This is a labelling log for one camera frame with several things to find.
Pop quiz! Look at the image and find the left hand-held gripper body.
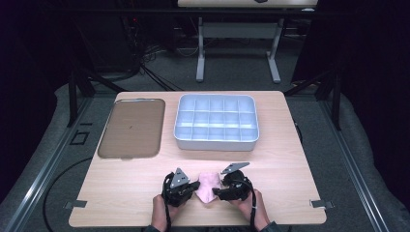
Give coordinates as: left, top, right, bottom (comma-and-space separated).
161, 166, 195, 208

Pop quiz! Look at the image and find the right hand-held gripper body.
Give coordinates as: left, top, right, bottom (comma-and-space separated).
220, 161, 256, 203

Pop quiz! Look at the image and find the pink sock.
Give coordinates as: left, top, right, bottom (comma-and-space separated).
195, 171, 224, 205

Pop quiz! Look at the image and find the person's right hand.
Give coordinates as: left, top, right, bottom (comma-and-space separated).
229, 188, 272, 232

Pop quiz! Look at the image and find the person's left hand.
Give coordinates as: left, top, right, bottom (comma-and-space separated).
151, 193, 182, 232

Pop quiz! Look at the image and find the white divided storage box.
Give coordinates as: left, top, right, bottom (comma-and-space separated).
173, 93, 260, 153

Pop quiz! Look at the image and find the brown flat tray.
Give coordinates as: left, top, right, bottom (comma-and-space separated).
97, 98, 166, 160

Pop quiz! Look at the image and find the white-legged background desk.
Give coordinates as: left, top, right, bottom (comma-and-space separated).
177, 0, 320, 85

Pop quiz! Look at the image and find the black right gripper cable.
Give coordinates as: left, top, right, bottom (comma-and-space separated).
239, 178, 259, 232

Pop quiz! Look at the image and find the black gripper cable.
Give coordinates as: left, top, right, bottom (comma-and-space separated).
161, 173, 175, 232
239, 178, 259, 232

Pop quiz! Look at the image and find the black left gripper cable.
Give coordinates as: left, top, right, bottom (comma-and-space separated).
161, 173, 175, 232

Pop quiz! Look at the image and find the aluminium floor rail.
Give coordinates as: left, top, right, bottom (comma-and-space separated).
318, 96, 392, 232
0, 96, 95, 232

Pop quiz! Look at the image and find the black floor cable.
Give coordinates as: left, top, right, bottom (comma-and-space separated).
42, 157, 94, 232

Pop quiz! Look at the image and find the black metal frame stand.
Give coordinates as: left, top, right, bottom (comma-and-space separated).
283, 68, 343, 131
66, 67, 129, 129

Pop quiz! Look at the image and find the bundle of black cables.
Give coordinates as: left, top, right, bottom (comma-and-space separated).
120, 14, 183, 93

